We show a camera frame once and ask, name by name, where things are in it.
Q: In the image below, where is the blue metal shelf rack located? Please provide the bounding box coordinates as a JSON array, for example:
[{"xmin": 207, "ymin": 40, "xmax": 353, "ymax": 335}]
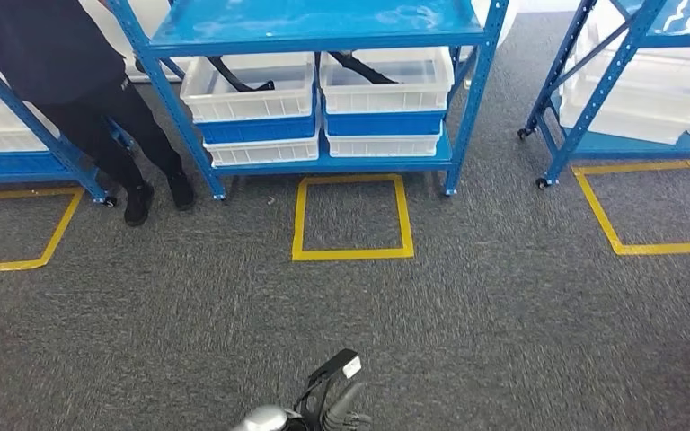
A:
[
  {"xmin": 517, "ymin": 0, "xmax": 690, "ymax": 190},
  {"xmin": 103, "ymin": 0, "xmax": 509, "ymax": 200},
  {"xmin": 0, "ymin": 30, "xmax": 119, "ymax": 207}
]

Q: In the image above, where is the person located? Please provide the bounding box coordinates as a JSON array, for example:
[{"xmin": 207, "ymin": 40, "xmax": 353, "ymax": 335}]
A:
[{"xmin": 0, "ymin": 0, "xmax": 198, "ymax": 228}]

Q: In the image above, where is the yellow floor tape line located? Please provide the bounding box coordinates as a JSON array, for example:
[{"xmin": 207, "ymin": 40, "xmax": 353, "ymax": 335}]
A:
[
  {"xmin": 291, "ymin": 173, "xmax": 415, "ymax": 261},
  {"xmin": 0, "ymin": 187, "xmax": 85, "ymax": 275}
]

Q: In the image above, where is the person's foot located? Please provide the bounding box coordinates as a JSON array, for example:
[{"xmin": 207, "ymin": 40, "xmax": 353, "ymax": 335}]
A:
[
  {"xmin": 166, "ymin": 169, "xmax": 196, "ymax": 212},
  {"xmin": 123, "ymin": 180, "xmax": 155, "ymax": 228}
]

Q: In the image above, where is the yellow floor tape square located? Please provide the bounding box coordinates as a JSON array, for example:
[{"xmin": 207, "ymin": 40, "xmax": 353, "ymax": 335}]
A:
[{"xmin": 571, "ymin": 159, "xmax": 690, "ymax": 257}]

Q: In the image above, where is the black metal bracket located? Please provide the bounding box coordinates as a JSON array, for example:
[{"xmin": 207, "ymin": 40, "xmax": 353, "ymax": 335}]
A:
[
  {"xmin": 205, "ymin": 56, "xmax": 276, "ymax": 93},
  {"xmin": 327, "ymin": 51, "xmax": 399, "ymax": 85}
]

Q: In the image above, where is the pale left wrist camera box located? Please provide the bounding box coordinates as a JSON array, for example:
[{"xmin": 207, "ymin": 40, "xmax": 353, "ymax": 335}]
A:
[{"xmin": 314, "ymin": 348, "xmax": 363, "ymax": 382}]

